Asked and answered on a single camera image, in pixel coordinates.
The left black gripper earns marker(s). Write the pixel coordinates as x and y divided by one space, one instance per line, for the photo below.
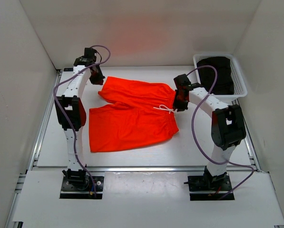
98 80

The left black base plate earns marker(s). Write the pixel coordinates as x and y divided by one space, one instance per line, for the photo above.
70 190

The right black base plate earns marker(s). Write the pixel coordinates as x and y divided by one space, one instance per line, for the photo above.
200 190

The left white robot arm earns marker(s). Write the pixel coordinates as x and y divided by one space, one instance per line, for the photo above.
72 116

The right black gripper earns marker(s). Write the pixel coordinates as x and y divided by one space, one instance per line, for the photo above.
181 108

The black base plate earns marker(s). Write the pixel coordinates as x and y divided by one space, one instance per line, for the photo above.
200 190
70 190

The white plastic basket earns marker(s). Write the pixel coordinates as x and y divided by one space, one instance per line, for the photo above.
239 85

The orange shorts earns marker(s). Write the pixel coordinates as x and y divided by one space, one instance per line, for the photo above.
138 114

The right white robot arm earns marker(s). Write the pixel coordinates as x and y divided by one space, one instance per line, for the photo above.
227 125

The black folded shorts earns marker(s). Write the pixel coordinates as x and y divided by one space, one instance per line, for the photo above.
224 84

